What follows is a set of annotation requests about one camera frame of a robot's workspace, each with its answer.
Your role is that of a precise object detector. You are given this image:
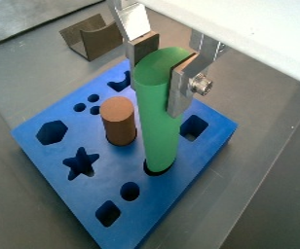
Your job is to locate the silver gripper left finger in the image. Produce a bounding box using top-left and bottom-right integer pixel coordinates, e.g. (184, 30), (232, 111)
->
(106, 0), (161, 90)

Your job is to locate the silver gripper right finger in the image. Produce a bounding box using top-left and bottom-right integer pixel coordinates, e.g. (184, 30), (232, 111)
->
(168, 30), (228, 118)

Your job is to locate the green oval peg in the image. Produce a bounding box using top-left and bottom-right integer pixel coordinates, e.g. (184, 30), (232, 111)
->
(133, 47), (189, 174)

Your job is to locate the blue foam shape board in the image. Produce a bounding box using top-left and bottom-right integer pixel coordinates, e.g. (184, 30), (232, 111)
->
(11, 61), (237, 249)

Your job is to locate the dark olive curved block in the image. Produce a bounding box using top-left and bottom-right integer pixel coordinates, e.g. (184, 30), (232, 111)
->
(60, 14), (124, 61)

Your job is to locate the brown cylinder peg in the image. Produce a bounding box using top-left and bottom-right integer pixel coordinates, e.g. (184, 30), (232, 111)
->
(100, 96), (137, 146)

